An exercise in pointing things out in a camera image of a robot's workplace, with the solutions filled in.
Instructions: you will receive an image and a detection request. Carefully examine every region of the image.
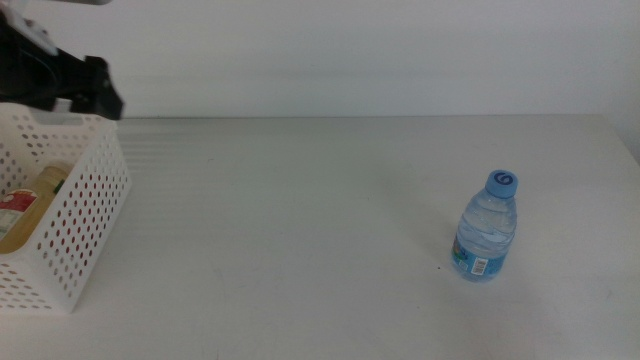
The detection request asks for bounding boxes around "red soda can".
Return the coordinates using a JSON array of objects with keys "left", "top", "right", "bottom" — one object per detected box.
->
[{"left": 37, "top": 172, "right": 121, "bottom": 282}]

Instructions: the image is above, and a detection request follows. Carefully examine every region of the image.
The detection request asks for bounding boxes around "yellow tea bottle clear cap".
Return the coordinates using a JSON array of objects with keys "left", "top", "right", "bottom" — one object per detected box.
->
[{"left": 0, "top": 162, "right": 74, "bottom": 255}]

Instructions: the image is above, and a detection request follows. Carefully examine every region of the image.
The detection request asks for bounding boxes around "clear water bottle blue cap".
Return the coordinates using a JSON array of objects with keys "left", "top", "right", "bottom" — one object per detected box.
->
[{"left": 451, "top": 169, "right": 519, "bottom": 284}]

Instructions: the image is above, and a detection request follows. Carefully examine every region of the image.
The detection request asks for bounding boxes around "white perforated plastic basket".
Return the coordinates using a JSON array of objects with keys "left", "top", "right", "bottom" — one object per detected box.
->
[{"left": 0, "top": 102, "right": 132, "bottom": 315}]

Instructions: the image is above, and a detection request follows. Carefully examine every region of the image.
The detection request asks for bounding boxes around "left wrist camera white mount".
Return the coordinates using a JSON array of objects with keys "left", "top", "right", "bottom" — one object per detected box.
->
[{"left": 0, "top": 0, "right": 114, "bottom": 57}]

